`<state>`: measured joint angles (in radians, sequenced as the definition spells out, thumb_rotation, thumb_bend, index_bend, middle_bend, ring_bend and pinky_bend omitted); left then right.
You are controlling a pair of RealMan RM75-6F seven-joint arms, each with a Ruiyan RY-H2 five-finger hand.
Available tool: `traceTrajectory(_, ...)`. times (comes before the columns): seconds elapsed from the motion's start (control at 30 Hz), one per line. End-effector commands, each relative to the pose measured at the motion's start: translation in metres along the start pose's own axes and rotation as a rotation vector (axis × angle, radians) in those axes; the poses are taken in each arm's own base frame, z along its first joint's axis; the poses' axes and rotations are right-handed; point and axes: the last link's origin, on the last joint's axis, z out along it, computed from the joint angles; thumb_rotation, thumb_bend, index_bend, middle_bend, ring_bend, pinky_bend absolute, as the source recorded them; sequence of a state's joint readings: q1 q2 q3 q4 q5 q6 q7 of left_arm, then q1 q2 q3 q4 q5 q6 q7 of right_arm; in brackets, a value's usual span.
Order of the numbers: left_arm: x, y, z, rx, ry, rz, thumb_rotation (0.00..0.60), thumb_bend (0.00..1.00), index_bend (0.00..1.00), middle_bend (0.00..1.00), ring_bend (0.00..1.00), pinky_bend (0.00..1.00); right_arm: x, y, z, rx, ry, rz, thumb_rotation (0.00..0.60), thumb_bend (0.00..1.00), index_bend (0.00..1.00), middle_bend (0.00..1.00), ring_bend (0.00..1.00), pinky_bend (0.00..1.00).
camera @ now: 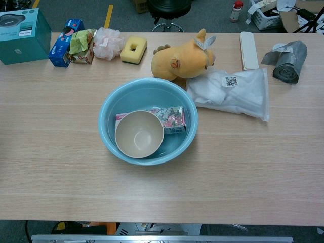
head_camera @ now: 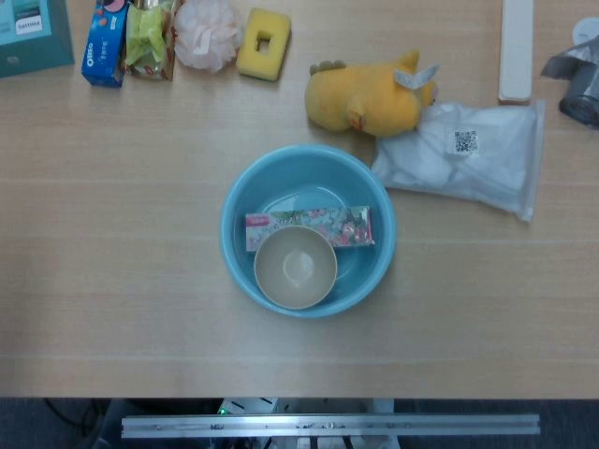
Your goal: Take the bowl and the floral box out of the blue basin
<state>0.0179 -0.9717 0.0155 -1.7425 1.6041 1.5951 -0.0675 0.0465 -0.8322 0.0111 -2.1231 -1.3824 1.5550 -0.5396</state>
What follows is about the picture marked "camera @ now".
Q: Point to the yellow sponge with hole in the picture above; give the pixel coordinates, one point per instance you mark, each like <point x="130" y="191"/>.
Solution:
<point x="133" y="49"/>

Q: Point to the grey garbage bag roll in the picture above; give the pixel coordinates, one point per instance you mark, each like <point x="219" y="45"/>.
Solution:
<point x="288" y="63"/>

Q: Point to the black office stool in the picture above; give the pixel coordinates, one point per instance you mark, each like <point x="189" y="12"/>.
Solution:
<point x="168" y="10"/>

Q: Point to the pink mesh bath puff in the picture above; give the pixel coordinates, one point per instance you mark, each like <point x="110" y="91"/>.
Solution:
<point x="107" y="44"/>

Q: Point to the cream flat rectangular case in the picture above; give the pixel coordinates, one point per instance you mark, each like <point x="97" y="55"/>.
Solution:
<point x="248" y="50"/>

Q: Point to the teal product box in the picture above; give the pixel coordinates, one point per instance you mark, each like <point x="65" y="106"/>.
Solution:
<point x="24" y="38"/>

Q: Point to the brown cardboard box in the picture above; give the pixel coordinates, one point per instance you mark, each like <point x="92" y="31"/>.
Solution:
<point x="139" y="5"/>

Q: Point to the pink white floral toothpaste box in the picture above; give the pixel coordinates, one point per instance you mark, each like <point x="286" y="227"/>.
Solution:
<point x="174" y="120"/>

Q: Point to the beige round bowl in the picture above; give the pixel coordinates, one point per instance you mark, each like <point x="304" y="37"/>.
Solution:
<point x="139" y="136"/>

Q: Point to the green and brown snack packet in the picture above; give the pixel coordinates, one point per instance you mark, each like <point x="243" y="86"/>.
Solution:
<point x="82" y="46"/>

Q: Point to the white bottle with red cap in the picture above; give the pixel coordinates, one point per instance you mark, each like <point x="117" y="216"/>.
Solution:
<point x="236" y="11"/>

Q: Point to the yellow plush toy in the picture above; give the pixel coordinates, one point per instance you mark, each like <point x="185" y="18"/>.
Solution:
<point x="182" y="60"/>

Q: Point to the brown cardboard piece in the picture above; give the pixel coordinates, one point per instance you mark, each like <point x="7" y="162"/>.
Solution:
<point x="291" y="21"/>

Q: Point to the light blue plastic basin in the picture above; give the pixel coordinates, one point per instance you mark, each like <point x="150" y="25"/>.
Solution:
<point x="126" y="96"/>

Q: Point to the blue Oreo cookie box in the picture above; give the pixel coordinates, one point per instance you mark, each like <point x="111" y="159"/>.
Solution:
<point x="60" y="48"/>

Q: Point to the white plastic crate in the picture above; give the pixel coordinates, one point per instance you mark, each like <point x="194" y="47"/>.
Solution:
<point x="265" y="15"/>

